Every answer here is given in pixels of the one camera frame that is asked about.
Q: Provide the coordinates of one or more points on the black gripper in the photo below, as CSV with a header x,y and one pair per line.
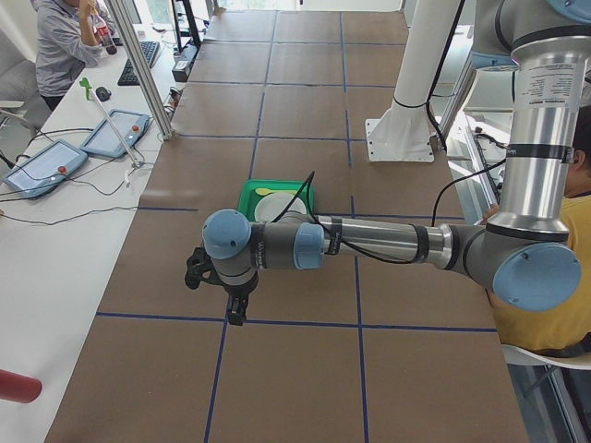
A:
x,y
238,290

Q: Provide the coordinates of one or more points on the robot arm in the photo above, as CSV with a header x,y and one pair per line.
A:
x,y
520,254

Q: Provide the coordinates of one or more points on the white round plate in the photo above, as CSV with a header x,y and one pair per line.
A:
x,y
272,205

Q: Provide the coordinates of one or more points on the yellow plastic spoon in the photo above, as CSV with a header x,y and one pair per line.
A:
x,y
264,191

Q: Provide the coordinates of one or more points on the white rod stick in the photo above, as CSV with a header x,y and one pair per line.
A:
x,y
121,138

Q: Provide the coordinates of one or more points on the red cylinder bottle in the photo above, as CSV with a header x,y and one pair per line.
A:
x,y
18,388

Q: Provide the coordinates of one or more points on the left teach pendant tablet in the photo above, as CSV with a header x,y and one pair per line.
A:
x,y
44,171

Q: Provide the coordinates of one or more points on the black computer mouse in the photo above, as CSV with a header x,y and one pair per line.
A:
x,y
103,94

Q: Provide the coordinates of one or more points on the green clip stand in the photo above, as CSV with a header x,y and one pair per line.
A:
x,y
85,84

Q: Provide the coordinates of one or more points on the cola bottle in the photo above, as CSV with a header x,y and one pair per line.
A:
x,y
103,32

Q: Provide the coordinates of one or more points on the person in grey shirt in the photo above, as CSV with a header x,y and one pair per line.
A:
x,y
67,44

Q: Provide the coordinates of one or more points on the person in yellow shirt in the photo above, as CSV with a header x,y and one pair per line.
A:
x,y
560,326

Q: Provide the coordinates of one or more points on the white camera mast pillar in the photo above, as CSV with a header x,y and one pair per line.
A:
x,y
402,134

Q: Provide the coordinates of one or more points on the aluminium frame post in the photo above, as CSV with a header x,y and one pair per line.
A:
x,y
141,67

